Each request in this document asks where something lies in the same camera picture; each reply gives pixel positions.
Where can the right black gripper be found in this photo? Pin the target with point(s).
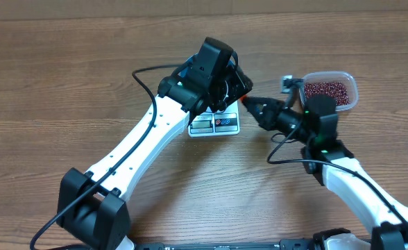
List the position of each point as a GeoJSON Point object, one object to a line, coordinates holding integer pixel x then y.
{"type": "Point", "coordinates": [275, 110]}

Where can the red beans in container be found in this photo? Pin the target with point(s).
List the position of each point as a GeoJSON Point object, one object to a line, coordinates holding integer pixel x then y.
{"type": "Point", "coordinates": [334, 89]}

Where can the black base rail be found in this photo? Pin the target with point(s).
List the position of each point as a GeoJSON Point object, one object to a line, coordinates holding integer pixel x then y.
{"type": "Point", "coordinates": [221, 246]}

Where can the clear plastic container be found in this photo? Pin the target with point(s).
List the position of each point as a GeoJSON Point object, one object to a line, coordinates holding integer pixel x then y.
{"type": "Point", "coordinates": [343, 77]}

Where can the red measuring scoop blue handle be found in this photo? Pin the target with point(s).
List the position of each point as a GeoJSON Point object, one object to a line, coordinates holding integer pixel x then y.
{"type": "Point", "coordinates": [243, 98]}

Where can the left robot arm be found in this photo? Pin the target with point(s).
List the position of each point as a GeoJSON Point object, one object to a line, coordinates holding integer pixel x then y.
{"type": "Point", "coordinates": [199, 97]}

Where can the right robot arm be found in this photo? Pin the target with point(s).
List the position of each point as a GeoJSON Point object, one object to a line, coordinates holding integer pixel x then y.
{"type": "Point", "coordinates": [336, 168]}

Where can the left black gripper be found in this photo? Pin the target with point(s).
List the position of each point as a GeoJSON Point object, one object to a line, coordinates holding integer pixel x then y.
{"type": "Point", "coordinates": [241, 87]}

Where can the white digital kitchen scale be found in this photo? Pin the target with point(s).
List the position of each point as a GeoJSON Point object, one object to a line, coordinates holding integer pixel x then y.
{"type": "Point", "coordinates": [220, 123]}

